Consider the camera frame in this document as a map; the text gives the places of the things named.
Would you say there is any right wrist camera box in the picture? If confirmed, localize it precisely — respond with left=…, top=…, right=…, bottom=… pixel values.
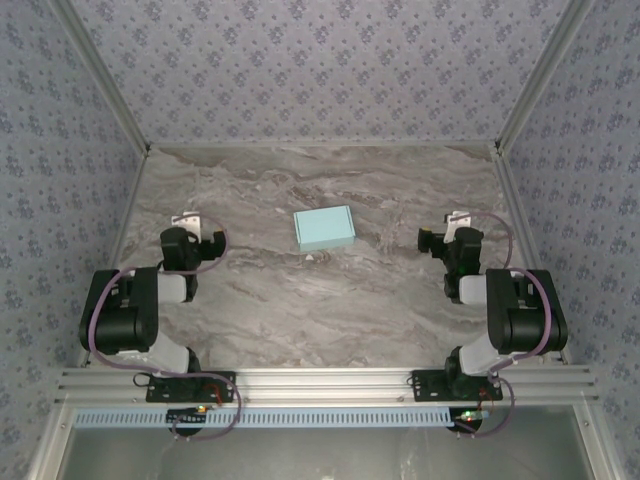
left=444, top=210, right=474, bottom=241

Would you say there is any aluminium table side rail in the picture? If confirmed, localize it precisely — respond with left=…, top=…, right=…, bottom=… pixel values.
left=77, top=144, right=152, bottom=369
left=491, top=142, right=574, bottom=366

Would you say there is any grey metal panel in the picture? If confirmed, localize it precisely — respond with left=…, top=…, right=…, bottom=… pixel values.
left=64, top=427, right=599, bottom=480

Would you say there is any aluminium mounting rail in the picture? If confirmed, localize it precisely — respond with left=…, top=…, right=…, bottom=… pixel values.
left=54, top=366, right=600, bottom=405

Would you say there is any small circuit board with LED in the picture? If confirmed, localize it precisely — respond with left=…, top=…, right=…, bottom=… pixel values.
left=451, top=407, right=494, bottom=435
left=166, top=405, right=209, bottom=427

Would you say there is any aluminium frame post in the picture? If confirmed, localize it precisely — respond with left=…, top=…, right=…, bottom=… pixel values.
left=493, top=0, right=600, bottom=154
left=49, top=0, right=152, bottom=154

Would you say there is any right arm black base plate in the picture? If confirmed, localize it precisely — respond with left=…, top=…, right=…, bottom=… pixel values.
left=410, top=369, right=504, bottom=404

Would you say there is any white slotted cable duct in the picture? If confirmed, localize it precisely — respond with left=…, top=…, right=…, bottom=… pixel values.
left=72, top=405, right=454, bottom=430

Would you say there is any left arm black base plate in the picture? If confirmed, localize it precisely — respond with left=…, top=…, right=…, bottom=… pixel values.
left=145, top=370, right=237, bottom=404

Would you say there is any aluminium lower frame beam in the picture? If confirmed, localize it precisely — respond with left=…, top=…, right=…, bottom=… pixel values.
left=27, top=403, right=76, bottom=480
left=572, top=403, right=629, bottom=480

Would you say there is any light blue paper box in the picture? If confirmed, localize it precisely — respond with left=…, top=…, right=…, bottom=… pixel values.
left=293, top=205, right=357, bottom=254

